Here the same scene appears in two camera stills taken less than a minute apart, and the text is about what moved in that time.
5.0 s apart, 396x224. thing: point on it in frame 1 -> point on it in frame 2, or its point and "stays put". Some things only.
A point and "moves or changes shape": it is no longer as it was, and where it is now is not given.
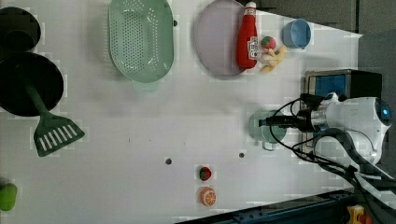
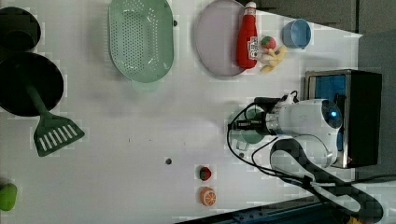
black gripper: [301, 121] -> [259, 125]
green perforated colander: [141, 38] stays put
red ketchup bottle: [247, 48] stays put
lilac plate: [217, 36] stays put
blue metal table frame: [331, 208] stays put
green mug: [264, 133] moves or changes shape
